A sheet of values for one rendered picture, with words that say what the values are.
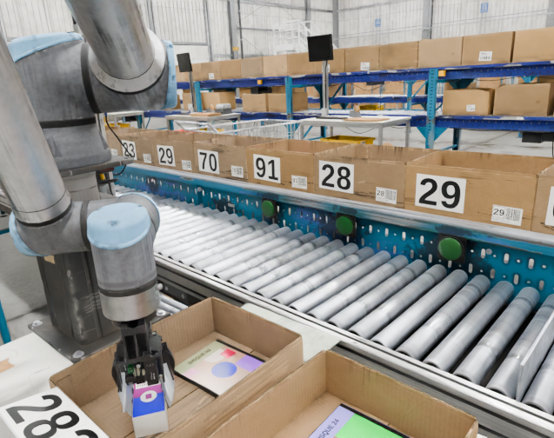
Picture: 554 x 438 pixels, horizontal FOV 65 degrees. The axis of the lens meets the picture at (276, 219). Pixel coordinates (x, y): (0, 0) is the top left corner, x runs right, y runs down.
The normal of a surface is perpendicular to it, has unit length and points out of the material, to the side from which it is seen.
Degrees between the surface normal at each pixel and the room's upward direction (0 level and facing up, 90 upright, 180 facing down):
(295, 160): 90
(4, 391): 0
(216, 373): 0
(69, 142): 70
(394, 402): 89
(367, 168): 90
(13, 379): 0
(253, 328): 89
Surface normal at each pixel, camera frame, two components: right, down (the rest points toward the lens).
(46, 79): 0.17, 0.30
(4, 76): 0.92, 0.30
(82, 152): 0.65, -0.15
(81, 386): 0.76, 0.15
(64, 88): 0.18, 0.50
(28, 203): 0.19, 0.71
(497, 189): -0.68, 0.26
